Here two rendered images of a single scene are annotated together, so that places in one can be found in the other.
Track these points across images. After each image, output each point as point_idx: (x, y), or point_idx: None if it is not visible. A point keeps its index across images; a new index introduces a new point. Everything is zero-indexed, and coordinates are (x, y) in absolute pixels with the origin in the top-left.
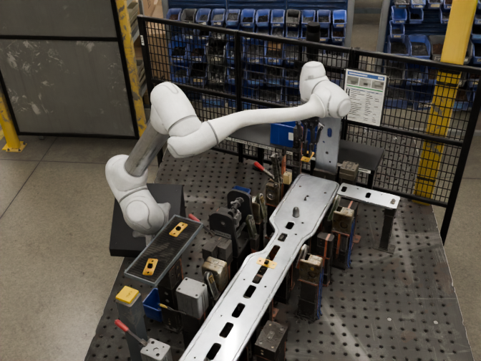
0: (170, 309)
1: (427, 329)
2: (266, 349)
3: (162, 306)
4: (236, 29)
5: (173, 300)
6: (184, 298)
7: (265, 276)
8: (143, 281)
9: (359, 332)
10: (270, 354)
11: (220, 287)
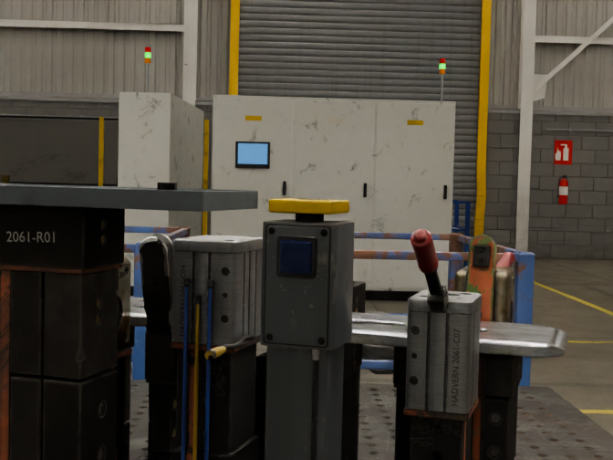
0: (232, 345)
1: (147, 395)
2: (360, 284)
3: (219, 350)
4: None
5: (115, 431)
6: (246, 264)
7: None
8: (240, 202)
9: (147, 431)
10: (363, 298)
11: (129, 327)
